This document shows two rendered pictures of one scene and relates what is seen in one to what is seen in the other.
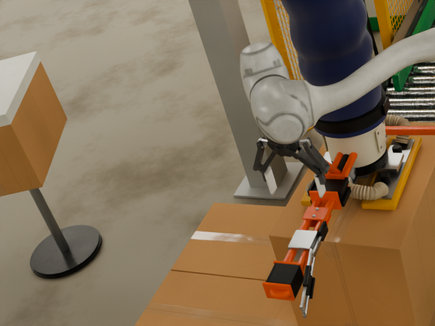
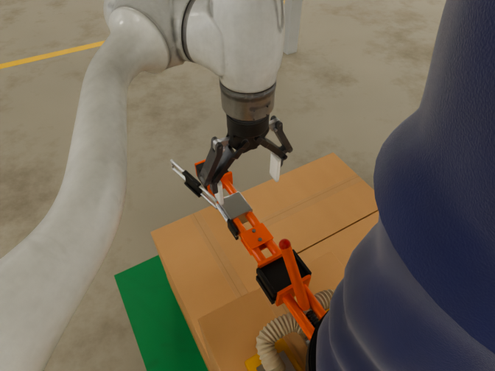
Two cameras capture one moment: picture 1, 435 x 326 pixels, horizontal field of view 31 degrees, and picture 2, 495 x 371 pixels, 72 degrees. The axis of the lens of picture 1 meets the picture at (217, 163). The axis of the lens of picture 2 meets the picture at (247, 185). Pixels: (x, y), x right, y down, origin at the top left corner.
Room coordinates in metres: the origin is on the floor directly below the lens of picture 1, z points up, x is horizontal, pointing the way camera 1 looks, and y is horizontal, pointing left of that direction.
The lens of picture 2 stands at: (1.83, -0.61, 1.78)
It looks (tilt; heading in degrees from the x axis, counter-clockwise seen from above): 49 degrees down; 114
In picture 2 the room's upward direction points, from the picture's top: straight up
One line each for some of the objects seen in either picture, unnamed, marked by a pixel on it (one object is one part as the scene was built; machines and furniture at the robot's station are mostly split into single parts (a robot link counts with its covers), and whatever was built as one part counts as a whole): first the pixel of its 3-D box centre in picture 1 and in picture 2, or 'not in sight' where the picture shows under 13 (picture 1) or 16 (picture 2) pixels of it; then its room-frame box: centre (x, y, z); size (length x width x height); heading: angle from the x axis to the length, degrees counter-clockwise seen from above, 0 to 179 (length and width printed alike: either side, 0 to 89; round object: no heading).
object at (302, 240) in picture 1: (304, 245); (235, 210); (1.59, -0.14, 1.08); 0.07 x 0.07 x 0.04; 54
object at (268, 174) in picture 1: (270, 180); (275, 166); (1.67, -0.11, 1.24); 0.03 x 0.01 x 0.07; 143
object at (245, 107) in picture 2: not in sight; (247, 93); (1.63, -0.17, 1.45); 0.09 x 0.09 x 0.06
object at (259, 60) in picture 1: (265, 77); (239, 26); (1.62, -0.17, 1.56); 0.13 x 0.11 x 0.16; 177
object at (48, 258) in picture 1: (43, 207); not in sight; (3.46, 0.91, 0.31); 0.40 x 0.40 x 0.62
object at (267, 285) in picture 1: (283, 280); (213, 174); (1.48, -0.06, 1.08); 0.08 x 0.07 x 0.05; 144
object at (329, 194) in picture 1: (329, 191); (283, 276); (1.76, -0.27, 1.08); 0.10 x 0.08 x 0.06; 54
